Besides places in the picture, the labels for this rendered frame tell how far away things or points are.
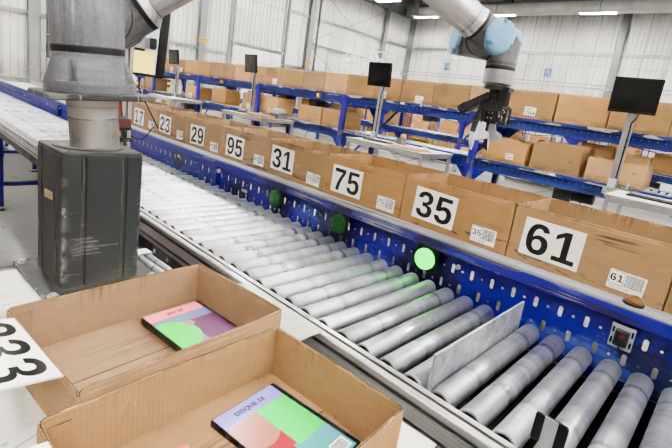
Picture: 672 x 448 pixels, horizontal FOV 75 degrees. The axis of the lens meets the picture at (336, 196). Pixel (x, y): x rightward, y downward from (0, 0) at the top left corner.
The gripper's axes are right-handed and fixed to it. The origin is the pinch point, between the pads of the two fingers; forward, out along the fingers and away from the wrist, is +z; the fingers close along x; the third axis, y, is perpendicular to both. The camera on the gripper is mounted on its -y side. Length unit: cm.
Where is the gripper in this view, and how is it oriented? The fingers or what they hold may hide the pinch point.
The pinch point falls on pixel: (476, 147)
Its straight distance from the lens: 151.7
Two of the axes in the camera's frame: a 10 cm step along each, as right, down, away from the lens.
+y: 7.1, 2.5, -6.6
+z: -1.4, 9.7, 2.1
